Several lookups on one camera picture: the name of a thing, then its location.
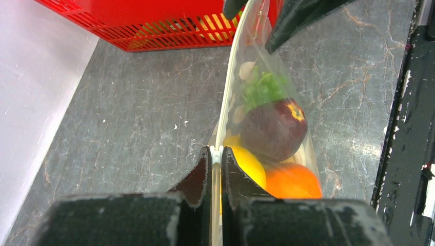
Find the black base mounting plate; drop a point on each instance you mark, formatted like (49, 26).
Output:
(403, 194)

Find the green grape bunch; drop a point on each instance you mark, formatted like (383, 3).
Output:
(263, 87)

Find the clear dotted zip top bag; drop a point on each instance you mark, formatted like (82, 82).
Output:
(248, 50)

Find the yellow lemon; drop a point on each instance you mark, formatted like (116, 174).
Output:
(246, 160)

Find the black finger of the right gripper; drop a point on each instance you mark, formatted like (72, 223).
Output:
(296, 15)
(231, 8)

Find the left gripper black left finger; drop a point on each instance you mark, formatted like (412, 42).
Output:
(179, 216)

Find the dark red plum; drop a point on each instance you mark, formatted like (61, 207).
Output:
(274, 130)

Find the orange tangerine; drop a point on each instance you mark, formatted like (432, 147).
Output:
(293, 181)

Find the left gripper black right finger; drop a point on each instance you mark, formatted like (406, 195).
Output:
(252, 217)

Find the red plastic basket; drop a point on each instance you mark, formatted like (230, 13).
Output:
(138, 26)

